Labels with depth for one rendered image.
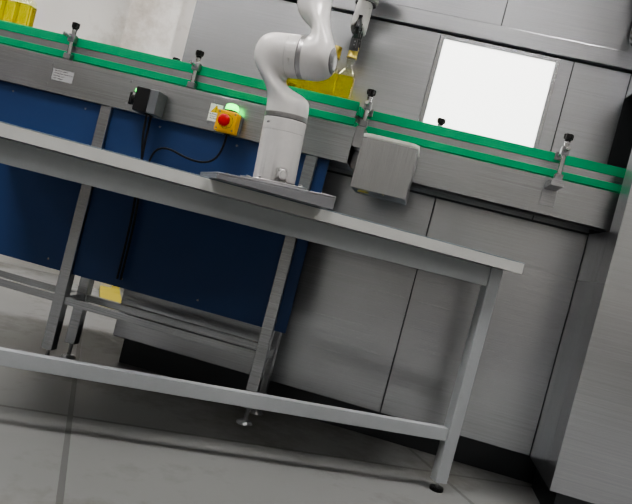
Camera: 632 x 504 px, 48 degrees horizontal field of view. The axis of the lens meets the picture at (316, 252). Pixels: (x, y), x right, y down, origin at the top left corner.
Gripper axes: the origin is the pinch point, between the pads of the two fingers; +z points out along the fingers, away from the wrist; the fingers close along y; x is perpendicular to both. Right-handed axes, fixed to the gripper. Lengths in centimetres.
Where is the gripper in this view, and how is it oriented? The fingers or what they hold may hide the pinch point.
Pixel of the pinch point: (354, 46)
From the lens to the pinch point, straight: 256.7
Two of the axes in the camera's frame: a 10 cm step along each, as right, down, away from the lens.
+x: 9.6, 2.5, -1.2
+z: -2.5, 9.7, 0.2
